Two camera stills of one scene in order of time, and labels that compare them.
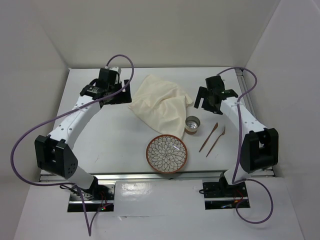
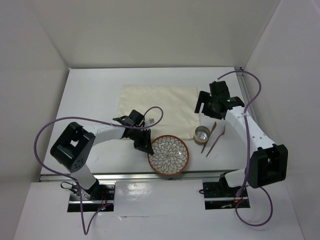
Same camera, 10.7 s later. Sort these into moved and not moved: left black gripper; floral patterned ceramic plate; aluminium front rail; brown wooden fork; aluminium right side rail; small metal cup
Moved: small metal cup; left black gripper
Not moved: aluminium right side rail; floral patterned ceramic plate; brown wooden fork; aluminium front rail
